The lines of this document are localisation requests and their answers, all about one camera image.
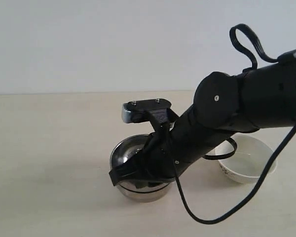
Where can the smooth stainless steel bowl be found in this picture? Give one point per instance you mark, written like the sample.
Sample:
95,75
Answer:
145,194

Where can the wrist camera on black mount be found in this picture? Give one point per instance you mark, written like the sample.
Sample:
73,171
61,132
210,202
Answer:
140,110

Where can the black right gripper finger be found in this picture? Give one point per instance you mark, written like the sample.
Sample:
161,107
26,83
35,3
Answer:
128,171

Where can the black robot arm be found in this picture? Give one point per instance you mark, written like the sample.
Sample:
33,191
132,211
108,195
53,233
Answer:
223,105

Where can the ribbed stainless steel bowl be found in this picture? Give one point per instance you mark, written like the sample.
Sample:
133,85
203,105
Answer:
129,147

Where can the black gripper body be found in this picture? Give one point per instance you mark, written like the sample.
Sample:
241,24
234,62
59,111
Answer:
173,147

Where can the white ceramic bowl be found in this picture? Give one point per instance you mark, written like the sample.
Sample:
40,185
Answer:
249,160

